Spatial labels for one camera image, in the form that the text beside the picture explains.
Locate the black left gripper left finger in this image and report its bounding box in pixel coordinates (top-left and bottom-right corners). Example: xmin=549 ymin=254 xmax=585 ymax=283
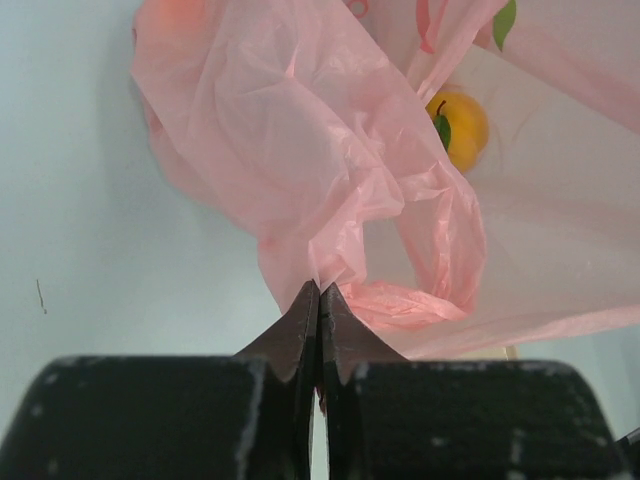
xmin=9 ymin=281 xmax=319 ymax=479

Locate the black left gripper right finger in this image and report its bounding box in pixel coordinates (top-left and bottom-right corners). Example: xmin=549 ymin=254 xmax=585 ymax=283
xmin=318 ymin=286 xmax=628 ymax=479

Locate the pink plastic bag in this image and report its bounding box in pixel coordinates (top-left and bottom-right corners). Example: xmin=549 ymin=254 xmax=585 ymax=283
xmin=131 ymin=1 xmax=639 ymax=358

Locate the yellow fake orange with leaf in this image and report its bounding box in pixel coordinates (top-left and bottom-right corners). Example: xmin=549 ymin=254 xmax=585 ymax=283
xmin=425 ymin=90 xmax=489 ymax=173

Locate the cream ceramic plate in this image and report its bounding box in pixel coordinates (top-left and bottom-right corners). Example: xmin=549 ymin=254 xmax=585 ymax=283
xmin=473 ymin=346 xmax=518 ymax=361

